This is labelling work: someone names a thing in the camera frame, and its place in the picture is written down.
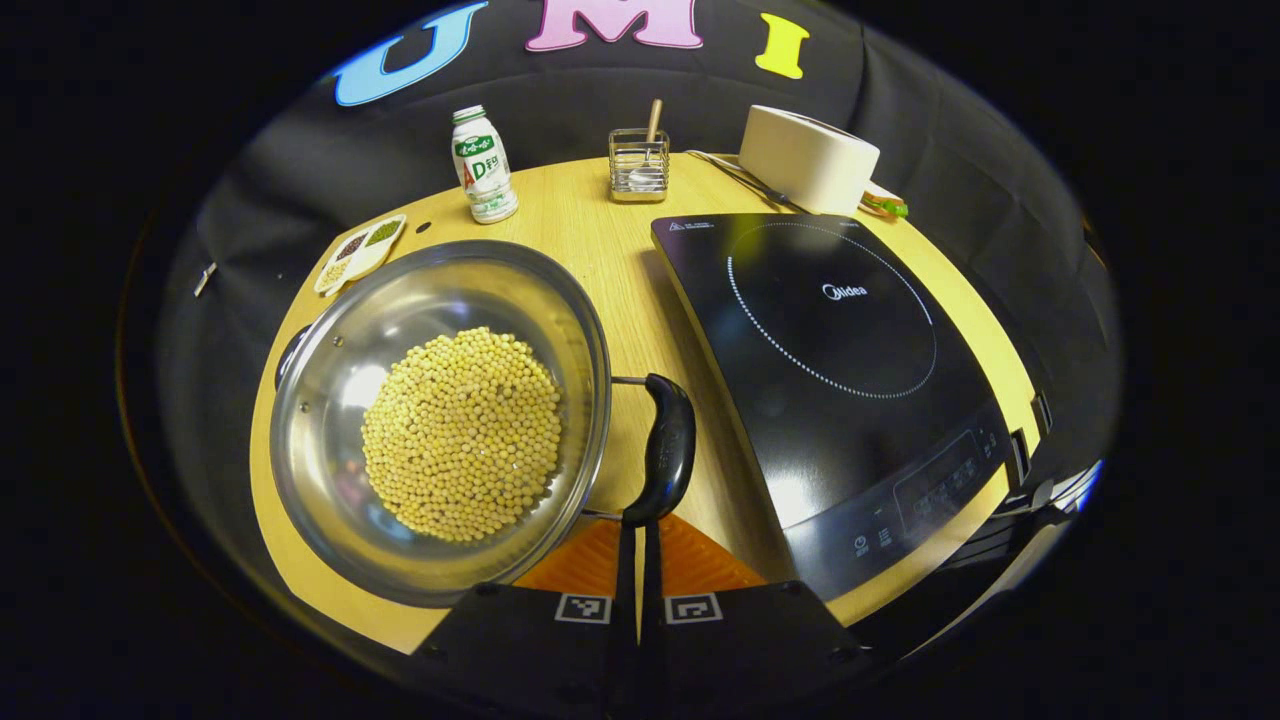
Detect white drink bottle green label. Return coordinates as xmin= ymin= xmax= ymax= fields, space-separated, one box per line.
xmin=450 ymin=105 xmax=520 ymax=225

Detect toy sandwich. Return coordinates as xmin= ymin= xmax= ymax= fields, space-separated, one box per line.
xmin=858 ymin=182 xmax=910 ymax=221

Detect wire utensil holder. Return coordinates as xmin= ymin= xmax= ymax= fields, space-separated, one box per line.
xmin=608 ymin=128 xmax=672 ymax=203

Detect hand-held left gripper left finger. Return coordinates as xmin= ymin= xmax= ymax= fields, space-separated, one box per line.
xmin=415 ymin=517 xmax=641 ymax=707

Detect steel pot with black handles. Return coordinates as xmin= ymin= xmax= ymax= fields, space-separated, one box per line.
xmin=270 ymin=240 xmax=698 ymax=609

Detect black induction cooktop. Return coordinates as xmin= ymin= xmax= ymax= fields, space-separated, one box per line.
xmin=650 ymin=212 xmax=1016 ymax=601

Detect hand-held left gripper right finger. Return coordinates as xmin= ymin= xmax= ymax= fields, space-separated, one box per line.
xmin=640 ymin=514 xmax=871 ymax=711

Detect pile of yellow soybeans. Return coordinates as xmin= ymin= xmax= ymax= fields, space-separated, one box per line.
xmin=360 ymin=327 xmax=564 ymax=543

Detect black backdrop cloth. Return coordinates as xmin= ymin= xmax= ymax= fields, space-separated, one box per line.
xmin=150 ymin=0 xmax=1121 ymax=561

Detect white divided dish of beans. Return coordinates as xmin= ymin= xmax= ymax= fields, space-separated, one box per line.
xmin=313 ymin=214 xmax=408 ymax=297

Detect white toaster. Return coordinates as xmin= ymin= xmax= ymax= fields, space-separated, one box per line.
xmin=738 ymin=105 xmax=882 ymax=216

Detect wooden-handled spoon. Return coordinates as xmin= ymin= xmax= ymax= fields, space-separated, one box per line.
xmin=628 ymin=98 xmax=669 ymax=191

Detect grey toaster cable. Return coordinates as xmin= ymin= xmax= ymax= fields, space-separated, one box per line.
xmin=685 ymin=150 xmax=801 ymax=213

